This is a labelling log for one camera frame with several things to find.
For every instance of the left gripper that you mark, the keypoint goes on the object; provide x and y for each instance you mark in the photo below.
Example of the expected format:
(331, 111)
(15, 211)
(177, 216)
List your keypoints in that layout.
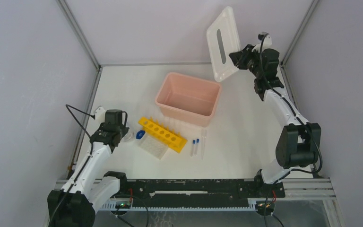
(124, 129)

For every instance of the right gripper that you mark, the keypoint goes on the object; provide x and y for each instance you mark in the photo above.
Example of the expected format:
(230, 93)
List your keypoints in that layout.
(239, 58)

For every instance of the small glass flask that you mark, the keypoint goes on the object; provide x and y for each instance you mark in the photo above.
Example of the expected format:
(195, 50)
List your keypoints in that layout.
(129, 136)

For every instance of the white plastic bin lid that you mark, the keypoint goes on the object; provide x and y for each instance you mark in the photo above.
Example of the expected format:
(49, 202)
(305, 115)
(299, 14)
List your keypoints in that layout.
(223, 39)

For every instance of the blue bottle cap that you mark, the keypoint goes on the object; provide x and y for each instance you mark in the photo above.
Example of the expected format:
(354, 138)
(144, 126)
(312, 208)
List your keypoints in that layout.
(140, 134)

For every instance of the pink plastic bin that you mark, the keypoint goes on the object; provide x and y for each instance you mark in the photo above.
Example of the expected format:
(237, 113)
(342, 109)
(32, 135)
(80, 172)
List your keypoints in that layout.
(188, 99)

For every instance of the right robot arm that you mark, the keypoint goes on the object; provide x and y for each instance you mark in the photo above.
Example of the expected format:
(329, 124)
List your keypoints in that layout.
(298, 147)

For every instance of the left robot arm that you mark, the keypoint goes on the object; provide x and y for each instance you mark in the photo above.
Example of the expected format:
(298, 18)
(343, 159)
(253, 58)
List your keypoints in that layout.
(77, 202)

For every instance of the clear well plate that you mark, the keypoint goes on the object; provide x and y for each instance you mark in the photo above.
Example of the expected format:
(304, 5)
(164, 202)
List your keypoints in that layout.
(153, 146)

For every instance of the yellow test tube rack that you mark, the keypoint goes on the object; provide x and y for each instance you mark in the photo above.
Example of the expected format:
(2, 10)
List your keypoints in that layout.
(165, 135)

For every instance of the blue capped tube left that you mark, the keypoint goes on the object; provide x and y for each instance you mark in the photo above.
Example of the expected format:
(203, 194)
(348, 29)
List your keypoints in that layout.
(192, 150)

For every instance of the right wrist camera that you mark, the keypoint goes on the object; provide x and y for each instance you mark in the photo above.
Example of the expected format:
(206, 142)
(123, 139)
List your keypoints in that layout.
(265, 41)

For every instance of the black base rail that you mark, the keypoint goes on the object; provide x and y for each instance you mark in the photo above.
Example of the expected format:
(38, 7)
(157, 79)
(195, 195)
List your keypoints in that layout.
(197, 193)

